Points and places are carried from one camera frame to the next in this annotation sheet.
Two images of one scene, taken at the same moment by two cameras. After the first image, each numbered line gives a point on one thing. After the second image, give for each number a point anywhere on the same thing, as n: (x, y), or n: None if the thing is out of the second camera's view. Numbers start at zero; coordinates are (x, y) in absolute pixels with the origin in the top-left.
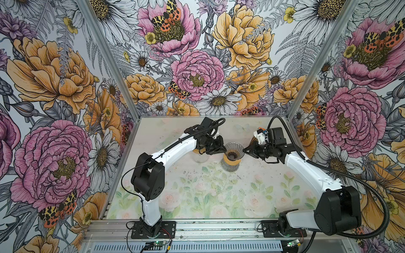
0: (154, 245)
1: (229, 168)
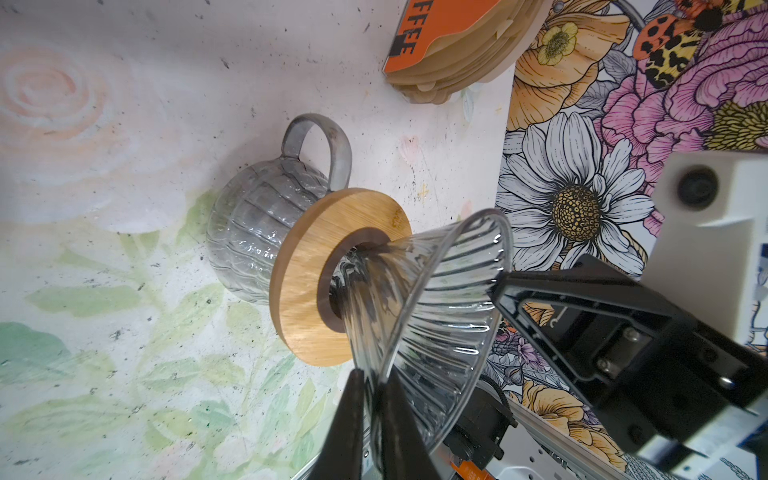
0: None
1: (252, 214)
